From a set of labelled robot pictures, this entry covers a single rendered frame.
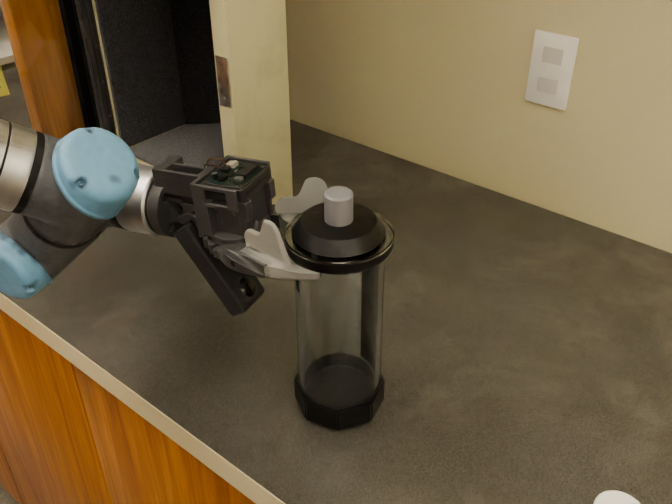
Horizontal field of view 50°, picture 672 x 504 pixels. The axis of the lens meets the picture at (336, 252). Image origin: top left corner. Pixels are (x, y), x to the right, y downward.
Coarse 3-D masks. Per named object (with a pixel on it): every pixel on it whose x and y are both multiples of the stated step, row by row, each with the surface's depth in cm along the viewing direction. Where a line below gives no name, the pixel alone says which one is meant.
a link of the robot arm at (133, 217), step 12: (144, 168) 77; (144, 180) 75; (144, 192) 75; (132, 204) 75; (144, 204) 75; (120, 216) 76; (132, 216) 76; (144, 216) 75; (132, 228) 77; (144, 228) 76
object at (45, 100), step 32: (0, 0) 102; (32, 0) 104; (0, 32) 104; (32, 32) 106; (64, 32) 108; (0, 64) 106; (32, 64) 108; (64, 64) 110; (0, 96) 108; (32, 96) 110; (64, 96) 113; (32, 128) 113; (64, 128) 115
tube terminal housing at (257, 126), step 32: (224, 0) 89; (256, 0) 93; (224, 32) 91; (256, 32) 95; (256, 64) 97; (256, 96) 99; (288, 96) 105; (224, 128) 100; (256, 128) 102; (288, 128) 107; (288, 160) 110; (288, 192) 113
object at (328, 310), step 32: (288, 224) 71; (384, 224) 71; (320, 256) 66; (352, 256) 66; (320, 288) 68; (352, 288) 68; (320, 320) 71; (352, 320) 70; (320, 352) 73; (352, 352) 73; (320, 384) 76; (352, 384) 75
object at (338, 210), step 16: (336, 192) 67; (352, 192) 68; (320, 208) 71; (336, 208) 67; (352, 208) 68; (368, 208) 71; (304, 224) 68; (320, 224) 68; (336, 224) 68; (352, 224) 68; (368, 224) 68; (304, 240) 67; (320, 240) 66; (336, 240) 66; (352, 240) 66; (368, 240) 67; (336, 256) 66
